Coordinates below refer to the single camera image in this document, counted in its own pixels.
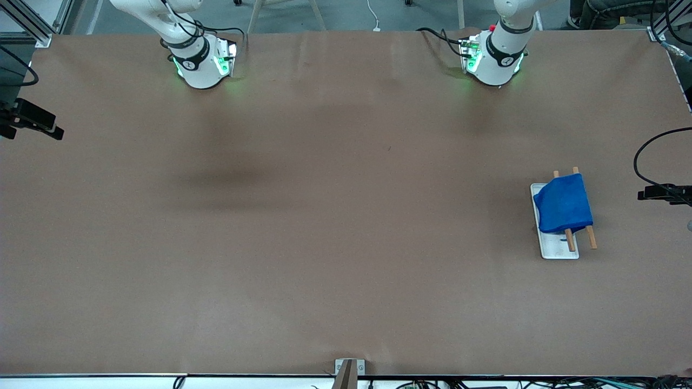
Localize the wooden stool legs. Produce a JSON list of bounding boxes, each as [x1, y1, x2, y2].
[[246, 0, 328, 34]]

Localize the blue towel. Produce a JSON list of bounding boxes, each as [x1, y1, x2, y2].
[[533, 173, 594, 234]]

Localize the aluminium frame profile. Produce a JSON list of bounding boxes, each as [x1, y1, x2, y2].
[[0, 0, 74, 48], [646, 0, 692, 44]]

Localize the black arm base cable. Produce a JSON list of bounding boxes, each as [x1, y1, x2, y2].
[[416, 27, 477, 59], [159, 0, 247, 61]]

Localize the tangled cable bundle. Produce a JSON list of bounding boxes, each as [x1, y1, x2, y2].
[[395, 374, 692, 389]]

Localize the grey metal camera bracket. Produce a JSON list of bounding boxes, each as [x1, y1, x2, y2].
[[334, 359, 366, 389]]

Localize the black left arm base cable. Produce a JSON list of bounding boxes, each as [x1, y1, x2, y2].
[[416, 27, 477, 59]]

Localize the white rack with wooden rods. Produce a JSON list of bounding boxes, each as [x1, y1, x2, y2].
[[530, 166, 598, 260]]

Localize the black right arm base cable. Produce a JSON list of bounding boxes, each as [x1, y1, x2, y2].
[[159, 0, 247, 61]]

